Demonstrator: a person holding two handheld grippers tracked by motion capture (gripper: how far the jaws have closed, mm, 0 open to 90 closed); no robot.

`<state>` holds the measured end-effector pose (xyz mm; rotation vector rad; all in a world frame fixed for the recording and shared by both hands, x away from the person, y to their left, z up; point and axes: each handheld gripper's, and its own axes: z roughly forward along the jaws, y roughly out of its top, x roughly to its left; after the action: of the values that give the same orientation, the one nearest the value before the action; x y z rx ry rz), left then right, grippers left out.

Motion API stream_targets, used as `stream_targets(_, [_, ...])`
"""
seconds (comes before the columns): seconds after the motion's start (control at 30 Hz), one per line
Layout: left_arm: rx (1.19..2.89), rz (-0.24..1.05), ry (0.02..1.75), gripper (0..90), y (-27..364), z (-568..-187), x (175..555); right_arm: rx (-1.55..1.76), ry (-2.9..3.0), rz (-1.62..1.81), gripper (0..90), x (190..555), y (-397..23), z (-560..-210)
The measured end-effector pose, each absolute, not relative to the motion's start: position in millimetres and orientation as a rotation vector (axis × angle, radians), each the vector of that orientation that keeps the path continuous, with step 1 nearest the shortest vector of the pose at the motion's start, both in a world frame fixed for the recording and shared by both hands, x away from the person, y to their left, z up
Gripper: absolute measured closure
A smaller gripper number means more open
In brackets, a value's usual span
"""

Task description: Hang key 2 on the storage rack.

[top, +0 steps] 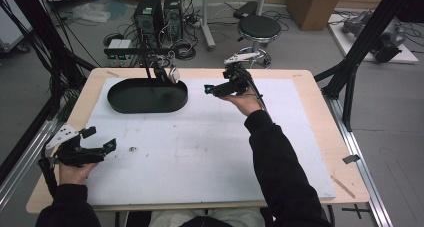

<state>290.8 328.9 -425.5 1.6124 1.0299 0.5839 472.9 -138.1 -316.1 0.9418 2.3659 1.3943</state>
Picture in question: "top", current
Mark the aluminium rail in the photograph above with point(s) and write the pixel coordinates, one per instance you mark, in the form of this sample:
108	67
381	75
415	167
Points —
23	163
363	173

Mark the person's right hand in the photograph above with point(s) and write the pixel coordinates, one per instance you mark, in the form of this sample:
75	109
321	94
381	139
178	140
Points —
246	103

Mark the person's left hand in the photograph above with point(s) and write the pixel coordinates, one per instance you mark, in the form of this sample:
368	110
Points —
75	174

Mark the white foam mat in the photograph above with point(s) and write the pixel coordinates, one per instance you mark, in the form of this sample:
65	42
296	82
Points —
200	147

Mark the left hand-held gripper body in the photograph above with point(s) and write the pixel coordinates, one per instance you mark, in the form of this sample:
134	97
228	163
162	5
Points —
75	153

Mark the white stand pole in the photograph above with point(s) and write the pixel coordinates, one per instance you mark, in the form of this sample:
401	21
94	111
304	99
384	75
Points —
207	23

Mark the black round stool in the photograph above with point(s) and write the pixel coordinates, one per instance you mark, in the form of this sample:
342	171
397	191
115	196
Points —
259	27

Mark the black metal frame strut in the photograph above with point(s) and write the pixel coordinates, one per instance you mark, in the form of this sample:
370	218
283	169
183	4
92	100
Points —
363	43
36	37

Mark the black tray with hanger stand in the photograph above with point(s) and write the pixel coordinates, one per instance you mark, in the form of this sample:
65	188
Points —
146	97

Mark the white board with grey device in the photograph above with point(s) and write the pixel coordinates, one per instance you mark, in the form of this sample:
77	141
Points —
376	33

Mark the small black computer tower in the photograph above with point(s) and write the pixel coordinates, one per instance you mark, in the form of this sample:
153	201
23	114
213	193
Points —
173	15

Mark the black key fob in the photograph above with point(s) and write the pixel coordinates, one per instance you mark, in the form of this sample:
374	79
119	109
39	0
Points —
161	74

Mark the clear plastic bag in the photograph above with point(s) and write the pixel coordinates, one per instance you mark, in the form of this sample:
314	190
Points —
90	12

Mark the large black computer tower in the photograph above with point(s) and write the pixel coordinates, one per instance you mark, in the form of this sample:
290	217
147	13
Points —
148	18

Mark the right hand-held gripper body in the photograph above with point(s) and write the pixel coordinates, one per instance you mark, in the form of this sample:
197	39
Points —
236	85

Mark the white power supply box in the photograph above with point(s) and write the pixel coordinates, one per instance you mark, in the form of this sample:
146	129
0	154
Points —
119	52

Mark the brown cardboard box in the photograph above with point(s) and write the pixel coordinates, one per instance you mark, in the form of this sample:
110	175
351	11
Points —
313	7

